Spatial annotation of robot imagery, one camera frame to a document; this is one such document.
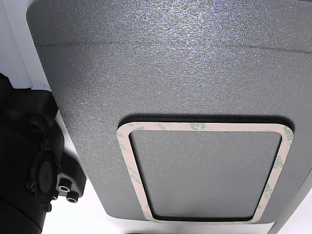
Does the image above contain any gray textured mat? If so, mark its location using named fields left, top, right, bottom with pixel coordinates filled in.
left=26, top=0, right=312, bottom=234

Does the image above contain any tape-lined black foam frame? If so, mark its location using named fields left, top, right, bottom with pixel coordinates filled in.
left=116, top=115, right=295, bottom=224

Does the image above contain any white aluminium rail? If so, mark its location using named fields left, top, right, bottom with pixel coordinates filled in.
left=0, top=0, right=34, bottom=89

